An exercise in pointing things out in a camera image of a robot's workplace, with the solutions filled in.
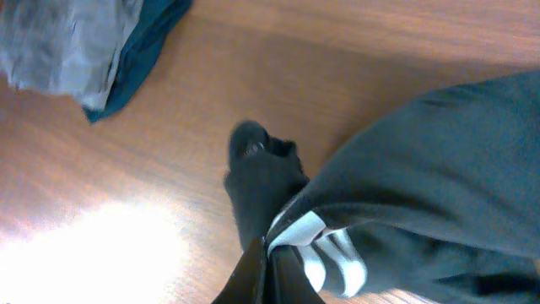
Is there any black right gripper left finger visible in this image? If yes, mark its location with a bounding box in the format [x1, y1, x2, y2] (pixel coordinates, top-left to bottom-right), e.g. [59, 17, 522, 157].
[212, 238, 267, 304]

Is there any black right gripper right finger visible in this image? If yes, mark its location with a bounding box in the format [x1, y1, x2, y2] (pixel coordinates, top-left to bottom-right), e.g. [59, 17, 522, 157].
[269, 247, 324, 304]

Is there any dark green t-shirt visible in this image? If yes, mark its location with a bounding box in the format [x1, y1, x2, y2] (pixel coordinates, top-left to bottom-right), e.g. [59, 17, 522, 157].
[224, 71, 539, 303]

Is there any navy blue folded garment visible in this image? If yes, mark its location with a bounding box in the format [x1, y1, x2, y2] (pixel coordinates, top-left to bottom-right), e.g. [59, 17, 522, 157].
[84, 0, 193, 123]

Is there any grey folded garment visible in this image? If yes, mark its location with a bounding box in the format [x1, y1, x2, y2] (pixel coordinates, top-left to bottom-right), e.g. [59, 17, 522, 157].
[1, 0, 144, 110]

